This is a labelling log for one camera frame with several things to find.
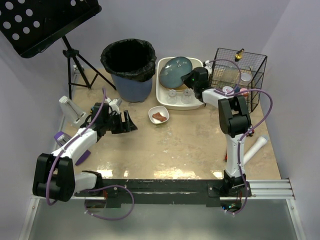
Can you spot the small white green bowl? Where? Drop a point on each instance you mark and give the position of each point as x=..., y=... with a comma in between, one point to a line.
x=162, y=110

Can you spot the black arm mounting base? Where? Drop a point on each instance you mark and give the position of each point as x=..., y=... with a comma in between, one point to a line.
x=208, y=192

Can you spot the yellow plastic plate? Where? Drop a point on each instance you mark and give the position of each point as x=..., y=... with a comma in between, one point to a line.
x=181, y=88

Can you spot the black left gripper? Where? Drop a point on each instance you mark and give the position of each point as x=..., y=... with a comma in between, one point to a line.
x=124, y=122

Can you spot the white plastic tube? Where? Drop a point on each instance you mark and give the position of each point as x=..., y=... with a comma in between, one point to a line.
x=260, y=142

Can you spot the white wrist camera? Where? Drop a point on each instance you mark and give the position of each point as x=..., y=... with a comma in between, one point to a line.
x=207, y=65
x=113, y=102

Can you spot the red label brown jar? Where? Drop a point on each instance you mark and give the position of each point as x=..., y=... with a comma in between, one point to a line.
x=228, y=90

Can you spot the clear wine glass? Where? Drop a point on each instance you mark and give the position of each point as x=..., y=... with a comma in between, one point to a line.
x=172, y=97
x=187, y=96

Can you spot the black trash bag liner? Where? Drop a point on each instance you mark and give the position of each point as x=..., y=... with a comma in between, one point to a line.
x=132, y=59

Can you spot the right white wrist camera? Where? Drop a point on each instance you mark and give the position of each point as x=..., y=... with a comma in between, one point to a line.
x=207, y=65

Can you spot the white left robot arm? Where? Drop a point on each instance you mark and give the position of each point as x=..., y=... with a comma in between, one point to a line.
x=55, y=178

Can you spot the black wire basket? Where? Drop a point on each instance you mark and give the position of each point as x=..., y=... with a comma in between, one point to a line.
x=252, y=63

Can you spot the black music stand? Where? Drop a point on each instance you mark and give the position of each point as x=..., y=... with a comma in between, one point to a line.
x=31, y=26

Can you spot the white plastic tub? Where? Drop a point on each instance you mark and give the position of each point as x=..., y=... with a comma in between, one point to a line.
x=162, y=92

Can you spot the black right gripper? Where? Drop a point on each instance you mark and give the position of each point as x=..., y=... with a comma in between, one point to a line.
x=188, y=80

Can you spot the white metronome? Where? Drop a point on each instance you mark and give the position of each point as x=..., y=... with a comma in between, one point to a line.
x=75, y=115

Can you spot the blue trash bin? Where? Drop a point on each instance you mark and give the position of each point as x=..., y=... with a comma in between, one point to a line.
x=131, y=90

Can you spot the pink meat piece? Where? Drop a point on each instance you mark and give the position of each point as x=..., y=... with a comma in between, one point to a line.
x=159, y=117

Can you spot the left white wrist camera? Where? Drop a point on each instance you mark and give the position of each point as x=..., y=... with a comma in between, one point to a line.
x=113, y=102

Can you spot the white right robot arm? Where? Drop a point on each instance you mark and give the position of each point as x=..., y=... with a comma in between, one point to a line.
x=234, y=122

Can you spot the blue ceramic plate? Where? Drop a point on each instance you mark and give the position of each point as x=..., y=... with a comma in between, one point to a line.
x=171, y=73

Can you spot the pink lid spice jar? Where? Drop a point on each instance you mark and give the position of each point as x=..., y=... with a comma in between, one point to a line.
x=244, y=92

